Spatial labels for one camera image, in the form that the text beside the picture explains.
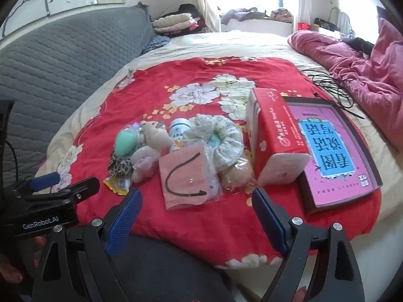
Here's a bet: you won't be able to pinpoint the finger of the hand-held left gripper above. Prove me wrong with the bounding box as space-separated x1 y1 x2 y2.
24 177 100 207
19 172 60 193

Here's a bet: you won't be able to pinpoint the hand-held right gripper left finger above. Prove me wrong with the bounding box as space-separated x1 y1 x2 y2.
31 188 144 302

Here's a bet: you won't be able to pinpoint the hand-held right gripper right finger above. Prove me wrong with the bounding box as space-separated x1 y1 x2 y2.
251 187 366 302

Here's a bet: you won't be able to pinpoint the yellow packet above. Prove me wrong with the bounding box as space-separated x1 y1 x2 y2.
104 176 130 195

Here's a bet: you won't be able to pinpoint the leopard print scrunchie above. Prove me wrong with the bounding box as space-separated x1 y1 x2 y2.
109 153 134 177

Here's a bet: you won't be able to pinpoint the clear bag with beige item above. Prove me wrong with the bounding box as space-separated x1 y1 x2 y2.
220 160 255 192

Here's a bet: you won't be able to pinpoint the pale purple plush toy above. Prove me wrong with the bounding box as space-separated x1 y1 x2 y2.
130 145 161 183

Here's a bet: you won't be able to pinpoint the pink cloth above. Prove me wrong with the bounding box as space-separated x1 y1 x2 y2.
158 143 224 211

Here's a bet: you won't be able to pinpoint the white floral scrunchie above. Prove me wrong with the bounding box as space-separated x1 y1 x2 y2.
188 113 244 172

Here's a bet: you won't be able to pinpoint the black headband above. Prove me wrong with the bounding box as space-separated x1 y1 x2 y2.
164 153 208 198

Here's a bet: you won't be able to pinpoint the red tissue pack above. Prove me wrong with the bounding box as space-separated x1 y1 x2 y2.
246 88 312 187

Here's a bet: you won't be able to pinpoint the white pill bottle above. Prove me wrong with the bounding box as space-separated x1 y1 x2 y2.
169 118 191 153

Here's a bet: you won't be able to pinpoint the dark grey tray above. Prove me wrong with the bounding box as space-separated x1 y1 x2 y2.
283 96 384 217

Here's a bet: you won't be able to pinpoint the person's left hand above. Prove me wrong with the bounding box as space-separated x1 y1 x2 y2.
0 234 48 285

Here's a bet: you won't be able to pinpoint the red floral blanket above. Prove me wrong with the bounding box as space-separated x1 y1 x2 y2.
35 57 383 269

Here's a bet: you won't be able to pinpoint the pink and blue book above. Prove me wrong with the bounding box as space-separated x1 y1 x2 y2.
288 103 375 208

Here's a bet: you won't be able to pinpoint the grey quilted headboard cover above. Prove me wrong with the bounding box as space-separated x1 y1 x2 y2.
0 3 158 177

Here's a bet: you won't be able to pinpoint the blue patterned cloth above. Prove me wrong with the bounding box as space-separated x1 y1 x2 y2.
142 35 171 54

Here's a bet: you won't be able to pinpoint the cream bed sheet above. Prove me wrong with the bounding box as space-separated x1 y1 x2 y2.
35 30 403 227

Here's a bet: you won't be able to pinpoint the pink duvet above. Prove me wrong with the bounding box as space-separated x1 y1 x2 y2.
287 17 403 133

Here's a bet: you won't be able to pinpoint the pile of folded clothes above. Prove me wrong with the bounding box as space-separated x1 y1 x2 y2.
151 4 208 36

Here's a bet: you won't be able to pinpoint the black garment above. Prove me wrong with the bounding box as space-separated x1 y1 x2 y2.
342 37 375 54

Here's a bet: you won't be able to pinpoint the black bag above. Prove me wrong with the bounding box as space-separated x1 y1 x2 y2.
315 17 337 30

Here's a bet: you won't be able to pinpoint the clothes on windowsill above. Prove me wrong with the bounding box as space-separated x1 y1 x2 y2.
220 6 295 26

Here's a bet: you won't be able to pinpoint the white garment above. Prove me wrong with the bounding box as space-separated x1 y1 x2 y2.
339 12 351 36

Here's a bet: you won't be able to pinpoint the white curtain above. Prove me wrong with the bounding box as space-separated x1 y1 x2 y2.
192 0 243 33
280 0 318 26

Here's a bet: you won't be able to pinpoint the dark grey hanging cloth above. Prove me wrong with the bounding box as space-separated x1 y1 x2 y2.
376 6 392 27

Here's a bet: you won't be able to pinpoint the thin black cable with plug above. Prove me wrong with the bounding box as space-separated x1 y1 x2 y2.
313 92 365 120

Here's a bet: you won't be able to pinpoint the coiled black cable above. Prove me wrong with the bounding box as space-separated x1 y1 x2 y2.
299 67 356 107

